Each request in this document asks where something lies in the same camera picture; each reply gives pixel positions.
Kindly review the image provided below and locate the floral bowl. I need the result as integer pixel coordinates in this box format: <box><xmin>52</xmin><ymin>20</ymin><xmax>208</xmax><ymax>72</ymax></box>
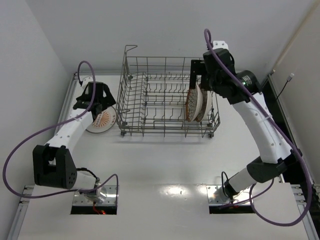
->
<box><xmin>185</xmin><ymin>84</ymin><xmax>203</xmax><ymax>122</ymax></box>
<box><xmin>195</xmin><ymin>89</ymin><xmax>212</xmax><ymax>122</ymax></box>

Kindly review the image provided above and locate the orange sunburst white plate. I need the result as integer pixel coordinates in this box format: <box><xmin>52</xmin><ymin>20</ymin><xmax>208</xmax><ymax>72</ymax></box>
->
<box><xmin>86</xmin><ymin>106</ymin><xmax>117</xmax><ymax>134</ymax></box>

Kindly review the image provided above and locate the floral bowl front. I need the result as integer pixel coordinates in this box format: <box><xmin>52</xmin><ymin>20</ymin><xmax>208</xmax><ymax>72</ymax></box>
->
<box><xmin>185</xmin><ymin>84</ymin><xmax>203</xmax><ymax>122</ymax></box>

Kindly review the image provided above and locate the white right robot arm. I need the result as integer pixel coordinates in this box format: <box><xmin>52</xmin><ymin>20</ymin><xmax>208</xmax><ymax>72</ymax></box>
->
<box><xmin>185</xmin><ymin>41</ymin><xmax>294</xmax><ymax>200</ymax></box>

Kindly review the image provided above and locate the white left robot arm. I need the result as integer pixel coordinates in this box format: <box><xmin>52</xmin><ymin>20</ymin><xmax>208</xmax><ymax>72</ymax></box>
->
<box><xmin>32</xmin><ymin>81</ymin><xmax>116</xmax><ymax>194</ymax></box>

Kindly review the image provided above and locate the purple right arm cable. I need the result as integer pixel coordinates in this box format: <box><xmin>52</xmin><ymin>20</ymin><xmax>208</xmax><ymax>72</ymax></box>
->
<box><xmin>203</xmin><ymin>28</ymin><xmax>313</xmax><ymax>227</ymax></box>

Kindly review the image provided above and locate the grey wire dish rack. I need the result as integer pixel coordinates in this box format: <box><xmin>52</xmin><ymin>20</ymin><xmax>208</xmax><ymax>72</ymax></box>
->
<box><xmin>115</xmin><ymin>45</ymin><xmax>221</xmax><ymax>138</ymax></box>

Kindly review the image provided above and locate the black cable with connector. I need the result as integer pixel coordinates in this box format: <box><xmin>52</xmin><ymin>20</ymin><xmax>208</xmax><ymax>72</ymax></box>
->
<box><xmin>272</xmin><ymin>72</ymin><xmax>295</xmax><ymax>103</ymax></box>

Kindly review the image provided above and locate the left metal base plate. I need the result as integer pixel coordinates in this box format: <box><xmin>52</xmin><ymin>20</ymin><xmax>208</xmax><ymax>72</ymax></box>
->
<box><xmin>72</xmin><ymin>185</ymin><xmax>118</xmax><ymax>207</ymax></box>

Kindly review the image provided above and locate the metal base plate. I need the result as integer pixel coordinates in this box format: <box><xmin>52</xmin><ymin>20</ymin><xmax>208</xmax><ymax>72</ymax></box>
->
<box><xmin>206</xmin><ymin>185</ymin><xmax>250</xmax><ymax>206</ymax></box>
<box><xmin>72</xmin><ymin>185</ymin><xmax>118</xmax><ymax>207</ymax></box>

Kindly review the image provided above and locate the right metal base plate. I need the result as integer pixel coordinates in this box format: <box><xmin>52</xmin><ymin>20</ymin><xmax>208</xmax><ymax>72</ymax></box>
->
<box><xmin>206</xmin><ymin>185</ymin><xmax>250</xmax><ymax>206</ymax></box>

